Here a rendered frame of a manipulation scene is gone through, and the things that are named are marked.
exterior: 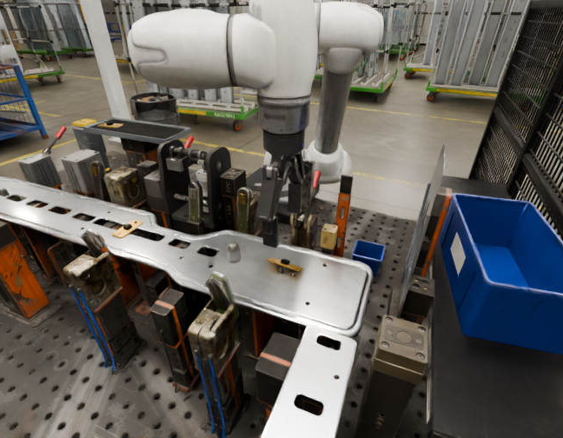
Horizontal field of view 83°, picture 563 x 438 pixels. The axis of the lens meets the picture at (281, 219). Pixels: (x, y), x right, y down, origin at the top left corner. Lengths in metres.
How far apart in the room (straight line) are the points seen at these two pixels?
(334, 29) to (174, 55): 0.61
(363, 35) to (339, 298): 0.74
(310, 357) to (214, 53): 0.52
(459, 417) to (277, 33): 0.60
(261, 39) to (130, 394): 0.86
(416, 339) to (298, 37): 0.50
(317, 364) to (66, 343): 0.81
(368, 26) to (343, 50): 0.09
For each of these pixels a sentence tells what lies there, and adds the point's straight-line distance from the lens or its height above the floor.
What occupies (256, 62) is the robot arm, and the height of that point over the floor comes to 1.45.
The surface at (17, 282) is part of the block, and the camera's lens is 1.23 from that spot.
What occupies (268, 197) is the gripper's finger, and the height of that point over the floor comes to 1.24.
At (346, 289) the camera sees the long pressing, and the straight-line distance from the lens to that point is 0.73.
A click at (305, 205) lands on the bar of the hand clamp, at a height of 1.10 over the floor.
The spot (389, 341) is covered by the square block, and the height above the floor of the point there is 1.06.
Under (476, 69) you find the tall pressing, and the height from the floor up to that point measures 0.59.
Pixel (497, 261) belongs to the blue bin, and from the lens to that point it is 0.89.
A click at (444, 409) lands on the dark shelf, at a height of 1.03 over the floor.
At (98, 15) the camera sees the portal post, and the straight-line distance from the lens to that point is 4.87.
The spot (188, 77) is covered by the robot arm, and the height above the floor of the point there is 1.43.
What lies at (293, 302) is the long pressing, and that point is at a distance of 0.69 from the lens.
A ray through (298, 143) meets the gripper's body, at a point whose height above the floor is 1.32.
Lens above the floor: 1.51
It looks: 33 degrees down
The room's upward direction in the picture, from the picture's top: straight up
